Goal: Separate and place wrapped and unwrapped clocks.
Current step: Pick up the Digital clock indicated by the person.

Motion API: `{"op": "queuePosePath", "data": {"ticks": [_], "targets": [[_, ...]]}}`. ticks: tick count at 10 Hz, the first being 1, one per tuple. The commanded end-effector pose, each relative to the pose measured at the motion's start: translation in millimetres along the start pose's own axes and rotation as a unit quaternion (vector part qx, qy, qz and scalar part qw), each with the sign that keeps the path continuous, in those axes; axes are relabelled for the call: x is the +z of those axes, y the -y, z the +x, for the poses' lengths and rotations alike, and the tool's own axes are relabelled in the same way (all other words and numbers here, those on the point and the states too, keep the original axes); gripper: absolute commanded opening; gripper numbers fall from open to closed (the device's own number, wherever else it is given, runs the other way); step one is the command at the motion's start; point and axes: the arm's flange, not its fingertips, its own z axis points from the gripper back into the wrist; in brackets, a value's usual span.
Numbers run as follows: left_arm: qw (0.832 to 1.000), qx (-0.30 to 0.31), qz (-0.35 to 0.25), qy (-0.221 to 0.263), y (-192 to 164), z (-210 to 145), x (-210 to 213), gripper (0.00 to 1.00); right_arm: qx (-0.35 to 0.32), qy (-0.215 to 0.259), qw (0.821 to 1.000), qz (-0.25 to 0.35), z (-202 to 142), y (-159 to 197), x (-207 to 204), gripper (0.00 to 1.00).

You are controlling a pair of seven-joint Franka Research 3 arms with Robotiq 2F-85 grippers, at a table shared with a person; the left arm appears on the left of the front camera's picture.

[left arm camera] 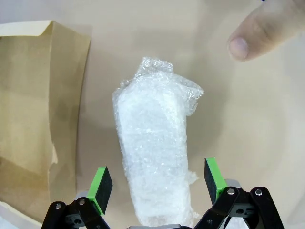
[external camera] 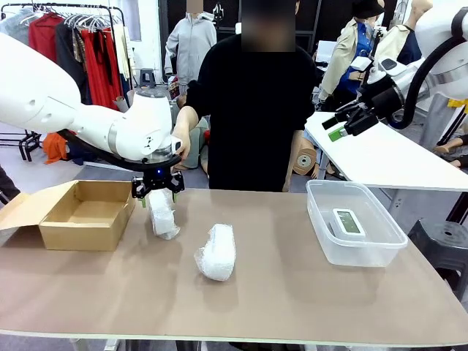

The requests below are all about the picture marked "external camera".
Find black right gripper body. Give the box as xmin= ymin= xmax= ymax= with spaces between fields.
xmin=359 ymin=85 xmax=405 ymax=120

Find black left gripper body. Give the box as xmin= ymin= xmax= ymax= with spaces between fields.
xmin=131 ymin=165 xmax=186 ymax=199

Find slim bubble-wrapped clock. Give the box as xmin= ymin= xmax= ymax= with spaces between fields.
xmin=148 ymin=188 xmax=181 ymax=241

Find white unwrapped digital clock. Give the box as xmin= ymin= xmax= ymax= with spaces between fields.
xmin=331 ymin=207 xmax=368 ymax=241

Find person's right forearm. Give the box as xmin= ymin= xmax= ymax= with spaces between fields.
xmin=173 ymin=105 xmax=200 ymax=139

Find person's left forearm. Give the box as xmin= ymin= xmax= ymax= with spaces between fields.
xmin=283 ymin=129 xmax=306 ymax=182

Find bulky bubble-wrapped clock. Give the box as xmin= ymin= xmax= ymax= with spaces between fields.
xmin=194 ymin=223 xmax=237 ymax=282

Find person's right hand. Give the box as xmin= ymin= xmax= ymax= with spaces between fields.
xmin=171 ymin=129 xmax=192 ymax=171

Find white back table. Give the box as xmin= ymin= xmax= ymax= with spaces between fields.
xmin=303 ymin=111 xmax=468 ymax=193

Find seated child mannequin green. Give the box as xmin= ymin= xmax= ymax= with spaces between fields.
xmin=182 ymin=116 xmax=211 ymax=173

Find mannequin pink top yellow cloth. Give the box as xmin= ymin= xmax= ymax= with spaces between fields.
xmin=420 ymin=93 xmax=468 ymax=151

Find cardboard spool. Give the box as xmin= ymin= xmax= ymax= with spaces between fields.
xmin=294 ymin=140 xmax=317 ymax=176

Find mannequin beige coat blue shirt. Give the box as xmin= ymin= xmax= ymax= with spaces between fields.
xmin=318 ymin=0 xmax=385 ymax=113

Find black tripod stand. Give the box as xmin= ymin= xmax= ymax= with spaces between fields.
xmin=369 ymin=25 xmax=388 ymax=59

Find mannequin cream jacket navy top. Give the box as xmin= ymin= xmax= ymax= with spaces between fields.
xmin=385 ymin=0 xmax=425 ymax=67

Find white monitor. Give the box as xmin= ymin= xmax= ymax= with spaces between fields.
xmin=314 ymin=39 xmax=339 ymax=65

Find open cardboard box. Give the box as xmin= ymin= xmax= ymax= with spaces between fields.
xmin=0 ymin=179 xmax=136 ymax=252

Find seated mannequin dark clothes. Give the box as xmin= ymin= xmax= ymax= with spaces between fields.
xmin=433 ymin=133 xmax=468 ymax=169

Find person in black shirt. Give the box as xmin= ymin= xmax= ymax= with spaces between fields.
xmin=184 ymin=0 xmax=319 ymax=193

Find small grey plastic stool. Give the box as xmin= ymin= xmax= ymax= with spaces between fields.
xmin=138 ymin=68 xmax=157 ymax=89

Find orange cloth pile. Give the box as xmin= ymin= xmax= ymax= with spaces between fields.
xmin=42 ymin=132 xmax=70 ymax=165

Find long red dress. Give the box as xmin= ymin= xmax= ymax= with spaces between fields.
xmin=80 ymin=28 xmax=124 ymax=110

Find clear plastic container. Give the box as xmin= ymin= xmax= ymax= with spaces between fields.
xmin=306 ymin=179 xmax=409 ymax=268

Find cream hanging garment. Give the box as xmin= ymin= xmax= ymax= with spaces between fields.
xmin=113 ymin=24 xmax=132 ymax=81

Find dark clothed bystander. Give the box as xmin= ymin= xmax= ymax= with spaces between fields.
xmin=0 ymin=164 xmax=21 ymax=204

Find black plastic stool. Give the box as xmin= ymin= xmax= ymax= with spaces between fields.
xmin=407 ymin=219 xmax=468 ymax=293

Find dark grey hanging garment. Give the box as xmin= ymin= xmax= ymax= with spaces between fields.
xmin=54 ymin=21 xmax=92 ymax=105

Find red jacket on hanger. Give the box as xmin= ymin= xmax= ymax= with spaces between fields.
xmin=28 ymin=12 xmax=61 ymax=63

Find black clothes rack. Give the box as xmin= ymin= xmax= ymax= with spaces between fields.
xmin=0 ymin=2 xmax=127 ymax=167

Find light grey hanging shirts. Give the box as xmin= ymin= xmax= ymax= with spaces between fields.
xmin=0 ymin=9 xmax=36 ymax=45

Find right arm black hose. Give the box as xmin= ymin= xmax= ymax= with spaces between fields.
xmin=389 ymin=5 xmax=468 ymax=131

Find arm black hose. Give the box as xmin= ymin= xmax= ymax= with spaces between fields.
xmin=58 ymin=129 xmax=184 ymax=173
xmin=389 ymin=5 xmax=468 ymax=131

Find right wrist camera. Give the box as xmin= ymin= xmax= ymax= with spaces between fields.
xmin=350 ymin=54 xmax=398 ymax=85

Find left arm black hose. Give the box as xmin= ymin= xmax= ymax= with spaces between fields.
xmin=58 ymin=129 xmax=184 ymax=173

